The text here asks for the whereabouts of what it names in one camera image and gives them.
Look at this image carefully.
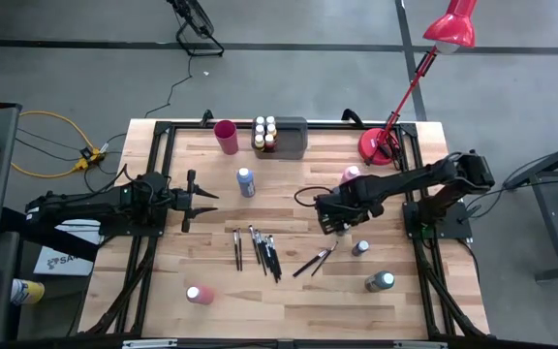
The yellow white can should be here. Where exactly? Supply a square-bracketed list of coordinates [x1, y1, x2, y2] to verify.
[10, 278, 47, 306]

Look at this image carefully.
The silver aluminium rail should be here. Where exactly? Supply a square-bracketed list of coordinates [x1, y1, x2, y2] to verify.
[122, 338, 179, 349]
[393, 340, 449, 349]

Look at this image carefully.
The black diagonal beam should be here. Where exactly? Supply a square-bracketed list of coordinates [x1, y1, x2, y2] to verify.
[0, 206, 101, 263]

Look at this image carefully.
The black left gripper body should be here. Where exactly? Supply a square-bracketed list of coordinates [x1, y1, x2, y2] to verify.
[169, 169, 199, 235]

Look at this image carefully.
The large coral red paint bottle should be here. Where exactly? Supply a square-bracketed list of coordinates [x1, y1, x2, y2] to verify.
[185, 284, 216, 306]

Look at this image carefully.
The red plastic cup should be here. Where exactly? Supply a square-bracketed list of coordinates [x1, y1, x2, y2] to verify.
[212, 119, 240, 156]

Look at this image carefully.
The yellow extension cable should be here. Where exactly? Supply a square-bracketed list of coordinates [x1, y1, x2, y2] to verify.
[0, 79, 104, 179]

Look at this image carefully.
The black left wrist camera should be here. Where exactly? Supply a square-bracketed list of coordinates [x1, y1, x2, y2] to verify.
[168, 187, 186, 213]

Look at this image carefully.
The large blue paint bottle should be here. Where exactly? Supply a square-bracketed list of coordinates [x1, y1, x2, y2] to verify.
[235, 167, 257, 199]

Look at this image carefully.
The black floor cable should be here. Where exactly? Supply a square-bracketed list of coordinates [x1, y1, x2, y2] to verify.
[142, 50, 196, 120]

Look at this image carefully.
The grey plastic caddy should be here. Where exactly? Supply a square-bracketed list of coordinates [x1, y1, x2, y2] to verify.
[251, 115, 309, 161]

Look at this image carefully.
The white printed paper sheet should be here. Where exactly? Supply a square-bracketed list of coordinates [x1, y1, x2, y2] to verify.
[33, 217, 104, 277]

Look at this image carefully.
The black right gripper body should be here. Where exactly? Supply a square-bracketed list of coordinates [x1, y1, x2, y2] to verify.
[314, 190, 383, 237]

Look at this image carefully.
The black aluminium rig frame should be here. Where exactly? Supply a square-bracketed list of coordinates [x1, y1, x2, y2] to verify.
[77, 118, 491, 340]

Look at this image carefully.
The yellow black power plug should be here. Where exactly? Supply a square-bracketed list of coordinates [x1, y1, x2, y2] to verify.
[76, 146, 106, 172]

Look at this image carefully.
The large pink paint bottle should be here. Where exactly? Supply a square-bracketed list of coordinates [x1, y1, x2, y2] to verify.
[339, 165, 361, 185]

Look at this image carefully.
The large black paint bottle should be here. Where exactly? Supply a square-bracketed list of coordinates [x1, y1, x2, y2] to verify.
[363, 270, 396, 294]

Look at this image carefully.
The red desk lamp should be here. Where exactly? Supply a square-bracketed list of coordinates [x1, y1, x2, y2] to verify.
[356, 0, 479, 167]

